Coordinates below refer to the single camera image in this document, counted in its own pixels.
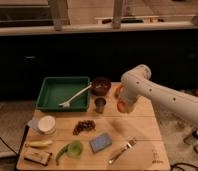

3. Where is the green plastic tray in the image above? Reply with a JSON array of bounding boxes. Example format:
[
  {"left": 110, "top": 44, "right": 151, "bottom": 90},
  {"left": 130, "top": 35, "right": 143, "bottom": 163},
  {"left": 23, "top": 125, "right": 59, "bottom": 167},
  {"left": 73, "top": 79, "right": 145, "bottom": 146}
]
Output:
[{"left": 36, "top": 76, "right": 90, "bottom": 112}]

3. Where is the red apple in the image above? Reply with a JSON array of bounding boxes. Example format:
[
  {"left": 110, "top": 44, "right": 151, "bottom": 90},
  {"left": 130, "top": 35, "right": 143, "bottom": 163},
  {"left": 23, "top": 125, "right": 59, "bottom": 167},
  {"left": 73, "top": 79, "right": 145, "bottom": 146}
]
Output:
[{"left": 117, "top": 102, "right": 128, "bottom": 113}]

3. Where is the white round container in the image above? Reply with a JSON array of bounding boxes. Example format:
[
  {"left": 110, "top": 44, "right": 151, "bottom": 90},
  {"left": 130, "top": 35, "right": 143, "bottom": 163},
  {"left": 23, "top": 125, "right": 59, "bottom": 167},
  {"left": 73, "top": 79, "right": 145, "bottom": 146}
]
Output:
[{"left": 38, "top": 116, "right": 56, "bottom": 134}]

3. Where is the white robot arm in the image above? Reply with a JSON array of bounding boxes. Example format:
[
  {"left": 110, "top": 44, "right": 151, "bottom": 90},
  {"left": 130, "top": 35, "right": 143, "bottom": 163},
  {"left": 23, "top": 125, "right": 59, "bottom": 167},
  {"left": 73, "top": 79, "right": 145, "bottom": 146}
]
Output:
[{"left": 117, "top": 64, "right": 198, "bottom": 129}]

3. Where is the brown wooden block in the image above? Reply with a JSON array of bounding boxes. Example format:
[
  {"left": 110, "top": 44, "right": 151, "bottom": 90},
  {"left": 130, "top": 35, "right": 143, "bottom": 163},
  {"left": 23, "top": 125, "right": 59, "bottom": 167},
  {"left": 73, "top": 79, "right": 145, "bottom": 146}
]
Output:
[{"left": 24, "top": 148, "right": 52, "bottom": 166}]

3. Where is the yellow corn cob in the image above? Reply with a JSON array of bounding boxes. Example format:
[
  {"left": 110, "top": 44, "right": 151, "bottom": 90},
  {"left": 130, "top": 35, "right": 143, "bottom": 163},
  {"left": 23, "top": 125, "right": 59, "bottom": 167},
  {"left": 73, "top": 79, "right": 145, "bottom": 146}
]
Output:
[{"left": 25, "top": 140, "right": 53, "bottom": 148}]

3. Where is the black cable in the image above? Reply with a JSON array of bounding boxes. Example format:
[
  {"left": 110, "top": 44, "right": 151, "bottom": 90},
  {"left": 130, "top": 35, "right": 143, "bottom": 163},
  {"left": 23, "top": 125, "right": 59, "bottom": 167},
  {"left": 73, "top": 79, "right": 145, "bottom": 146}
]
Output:
[{"left": 0, "top": 126, "right": 19, "bottom": 156}]

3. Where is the small metal cup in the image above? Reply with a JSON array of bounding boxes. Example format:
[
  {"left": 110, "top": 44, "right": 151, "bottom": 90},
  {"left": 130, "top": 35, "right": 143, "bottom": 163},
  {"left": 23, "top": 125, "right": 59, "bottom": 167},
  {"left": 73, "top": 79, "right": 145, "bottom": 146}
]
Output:
[{"left": 95, "top": 98, "right": 106, "bottom": 113}]

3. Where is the metal fork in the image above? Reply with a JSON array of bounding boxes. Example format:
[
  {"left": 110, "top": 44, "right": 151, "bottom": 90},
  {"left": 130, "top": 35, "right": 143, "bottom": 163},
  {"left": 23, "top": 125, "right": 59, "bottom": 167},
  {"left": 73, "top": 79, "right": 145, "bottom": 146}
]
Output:
[{"left": 108, "top": 138, "right": 137, "bottom": 164}]

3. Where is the bunch of dark grapes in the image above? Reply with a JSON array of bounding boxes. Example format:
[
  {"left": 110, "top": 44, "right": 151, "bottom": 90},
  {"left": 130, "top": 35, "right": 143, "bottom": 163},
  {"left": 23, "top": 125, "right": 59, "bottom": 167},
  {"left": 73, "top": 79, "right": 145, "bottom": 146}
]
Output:
[{"left": 73, "top": 120, "right": 96, "bottom": 135}]

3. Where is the orange bowl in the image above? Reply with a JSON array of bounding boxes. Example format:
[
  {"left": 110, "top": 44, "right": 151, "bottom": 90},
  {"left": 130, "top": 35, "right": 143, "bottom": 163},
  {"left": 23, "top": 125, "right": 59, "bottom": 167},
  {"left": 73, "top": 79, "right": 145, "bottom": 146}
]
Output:
[{"left": 114, "top": 84, "right": 123, "bottom": 98}]

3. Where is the blue sponge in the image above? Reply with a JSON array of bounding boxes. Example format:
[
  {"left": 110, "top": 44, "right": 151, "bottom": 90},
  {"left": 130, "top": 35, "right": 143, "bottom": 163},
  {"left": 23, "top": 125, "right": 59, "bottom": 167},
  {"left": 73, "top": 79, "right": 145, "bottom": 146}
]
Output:
[{"left": 89, "top": 133, "right": 112, "bottom": 153}]

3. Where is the dark red bowl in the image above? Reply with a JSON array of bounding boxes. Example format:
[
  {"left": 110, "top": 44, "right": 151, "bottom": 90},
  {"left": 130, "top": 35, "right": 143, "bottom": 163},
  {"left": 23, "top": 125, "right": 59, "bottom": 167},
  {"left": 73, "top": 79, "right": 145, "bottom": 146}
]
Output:
[{"left": 91, "top": 77, "right": 111, "bottom": 96}]

